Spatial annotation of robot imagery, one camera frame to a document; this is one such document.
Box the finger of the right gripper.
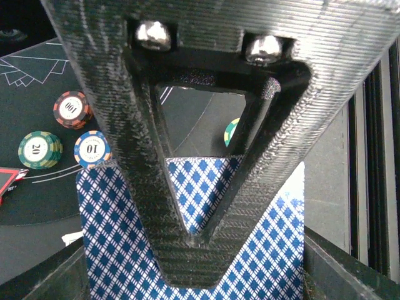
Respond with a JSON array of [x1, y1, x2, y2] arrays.
[[43, 1, 399, 288]]

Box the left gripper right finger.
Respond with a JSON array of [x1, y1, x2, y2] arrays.
[[303, 227, 399, 299]]

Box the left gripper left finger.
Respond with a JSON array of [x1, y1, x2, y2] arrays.
[[1, 239, 91, 299]]

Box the blue-backed playing card deck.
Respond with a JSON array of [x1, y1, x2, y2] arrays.
[[76, 155, 306, 300]]

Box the green chip stack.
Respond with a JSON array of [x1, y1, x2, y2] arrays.
[[224, 117, 240, 147]]

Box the red triangular all-in button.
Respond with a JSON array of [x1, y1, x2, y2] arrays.
[[1, 167, 29, 205]]

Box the green chips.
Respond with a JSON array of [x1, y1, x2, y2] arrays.
[[18, 131, 63, 169]]

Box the blue chips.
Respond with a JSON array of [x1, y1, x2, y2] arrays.
[[74, 130, 112, 168]]

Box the red chips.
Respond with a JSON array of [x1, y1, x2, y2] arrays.
[[53, 91, 93, 130]]

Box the round black poker mat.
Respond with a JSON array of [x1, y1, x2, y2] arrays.
[[1, 39, 246, 226]]

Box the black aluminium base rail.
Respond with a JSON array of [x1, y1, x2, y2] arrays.
[[347, 41, 399, 282]]

